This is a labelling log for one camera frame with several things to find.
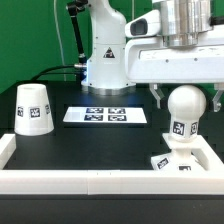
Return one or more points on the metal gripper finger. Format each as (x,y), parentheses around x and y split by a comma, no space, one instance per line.
(157,93)
(216,101)

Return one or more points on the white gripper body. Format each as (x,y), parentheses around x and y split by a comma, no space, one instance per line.
(148,61)

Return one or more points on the white lamp bulb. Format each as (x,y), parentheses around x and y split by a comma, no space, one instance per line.
(186,105)

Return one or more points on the white lamp base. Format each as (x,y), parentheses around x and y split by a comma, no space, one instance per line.
(180,157)

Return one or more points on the white lamp shade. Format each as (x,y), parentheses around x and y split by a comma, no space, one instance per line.
(33,113)

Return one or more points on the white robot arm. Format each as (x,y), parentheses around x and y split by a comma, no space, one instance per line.
(178,41)

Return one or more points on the white marker tag plate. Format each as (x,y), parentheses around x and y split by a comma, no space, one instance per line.
(115,115)

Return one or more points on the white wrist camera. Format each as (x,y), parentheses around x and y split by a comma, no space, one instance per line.
(147,25)

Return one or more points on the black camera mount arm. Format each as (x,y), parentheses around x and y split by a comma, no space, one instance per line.
(74,8)

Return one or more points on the white U-shaped frame wall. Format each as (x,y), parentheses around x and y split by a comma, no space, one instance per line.
(88,182)

